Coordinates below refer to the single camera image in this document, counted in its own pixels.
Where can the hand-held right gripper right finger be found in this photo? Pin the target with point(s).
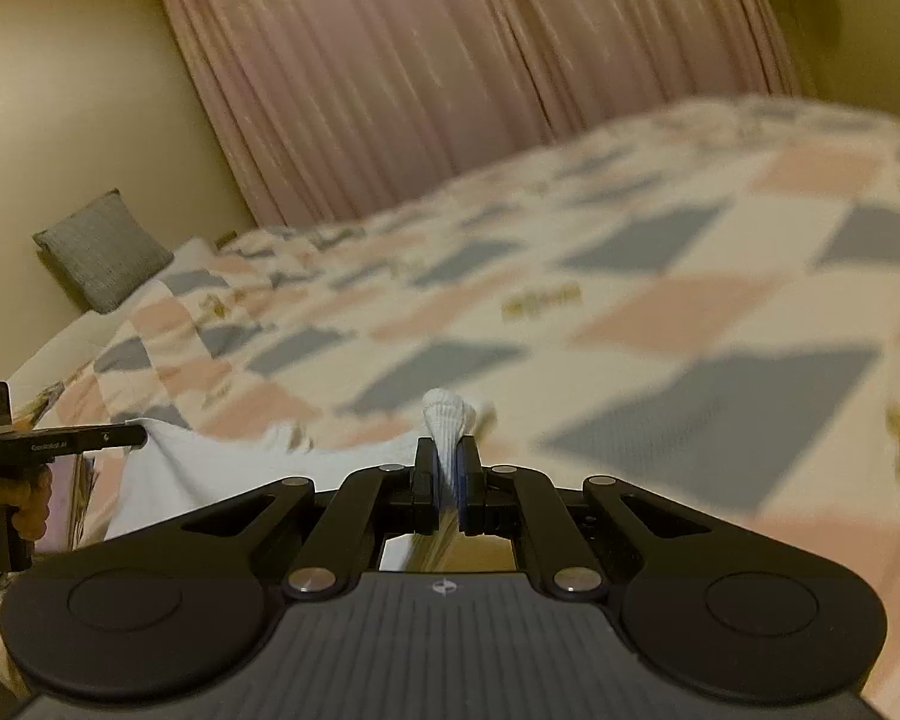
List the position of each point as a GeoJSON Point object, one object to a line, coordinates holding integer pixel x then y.
{"type": "Point", "coordinates": [466, 484]}

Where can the grey textured cushion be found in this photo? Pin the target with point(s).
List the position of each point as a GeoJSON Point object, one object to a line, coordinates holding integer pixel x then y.
{"type": "Point", "coordinates": [103, 251]}

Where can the checkered pink grey quilt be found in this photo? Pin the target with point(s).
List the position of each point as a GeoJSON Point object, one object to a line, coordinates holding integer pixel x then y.
{"type": "Point", "coordinates": [570, 277]}

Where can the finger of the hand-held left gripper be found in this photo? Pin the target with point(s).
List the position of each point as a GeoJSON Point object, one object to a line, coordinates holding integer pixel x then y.
{"type": "Point", "coordinates": [82, 441]}

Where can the pink curtain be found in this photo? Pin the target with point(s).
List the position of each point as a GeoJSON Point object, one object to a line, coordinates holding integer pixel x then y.
{"type": "Point", "coordinates": [457, 75]}

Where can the person's left hand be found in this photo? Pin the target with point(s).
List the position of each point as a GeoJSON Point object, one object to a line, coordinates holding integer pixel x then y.
{"type": "Point", "coordinates": [36, 502]}

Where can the white knit garment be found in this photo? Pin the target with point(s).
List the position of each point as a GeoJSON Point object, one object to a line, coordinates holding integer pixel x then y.
{"type": "Point", "coordinates": [195, 465]}

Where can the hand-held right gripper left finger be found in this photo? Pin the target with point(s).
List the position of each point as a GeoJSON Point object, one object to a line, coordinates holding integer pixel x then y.
{"type": "Point", "coordinates": [424, 484]}

